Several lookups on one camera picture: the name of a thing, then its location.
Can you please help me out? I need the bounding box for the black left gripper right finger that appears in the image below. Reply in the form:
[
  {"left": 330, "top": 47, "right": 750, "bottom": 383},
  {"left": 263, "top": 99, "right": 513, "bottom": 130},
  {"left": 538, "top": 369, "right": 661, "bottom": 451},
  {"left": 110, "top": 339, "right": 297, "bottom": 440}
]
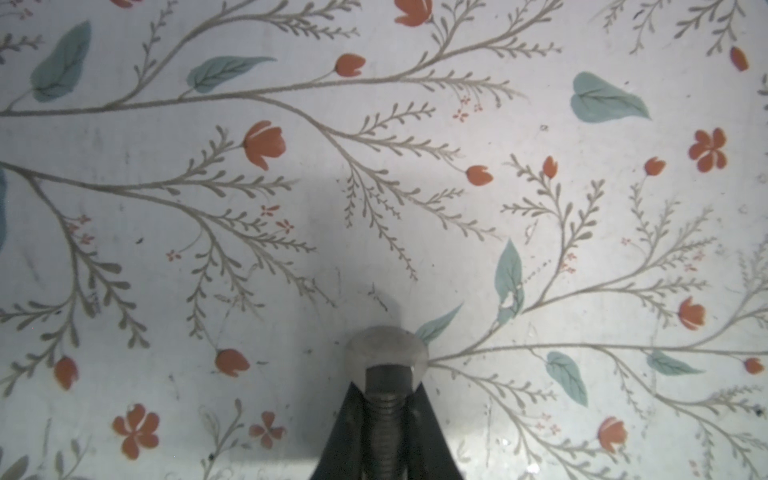
[{"left": 407, "top": 385, "right": 463, "bottom": 480}]

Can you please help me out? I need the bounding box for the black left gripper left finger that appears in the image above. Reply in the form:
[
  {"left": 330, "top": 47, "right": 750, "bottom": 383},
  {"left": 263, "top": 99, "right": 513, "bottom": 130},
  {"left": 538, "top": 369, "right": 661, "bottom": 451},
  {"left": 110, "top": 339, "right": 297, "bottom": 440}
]
[{"left": 310, "top": 383, "right": 365, "bottom": 480}]

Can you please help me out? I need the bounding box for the silver bolt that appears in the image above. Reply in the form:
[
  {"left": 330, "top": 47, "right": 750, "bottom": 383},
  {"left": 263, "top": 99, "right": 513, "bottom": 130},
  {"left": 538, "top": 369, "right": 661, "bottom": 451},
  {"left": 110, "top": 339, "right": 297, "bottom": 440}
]
[{"left": 345, "top": 326, "right": 428, "bottom": 479}]

